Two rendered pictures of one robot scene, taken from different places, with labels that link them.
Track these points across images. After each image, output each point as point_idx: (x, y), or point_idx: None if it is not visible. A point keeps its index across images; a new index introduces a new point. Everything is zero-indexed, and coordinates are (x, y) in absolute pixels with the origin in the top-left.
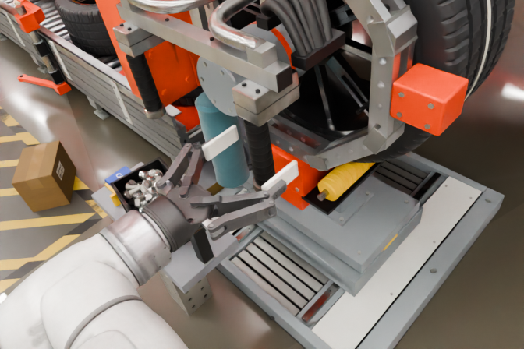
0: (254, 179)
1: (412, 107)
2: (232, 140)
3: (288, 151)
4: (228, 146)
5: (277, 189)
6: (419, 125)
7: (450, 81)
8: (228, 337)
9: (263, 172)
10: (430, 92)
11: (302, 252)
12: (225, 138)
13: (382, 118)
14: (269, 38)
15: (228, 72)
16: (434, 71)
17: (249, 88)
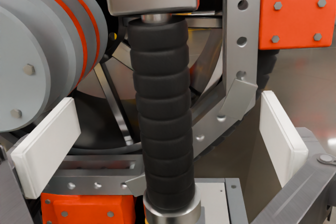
0: (150, 205)
1: (294, 19)
2: (72, 134)
3: (93, 191)
4: (67, 149)
5: (319, 145)
6: (305, 40)
7: None
8: None
9: (185, 166)
10: None
11: None
12: (61, 126)
13: (248, 57)
14: None
15: (5, 13)
16: None
17: None
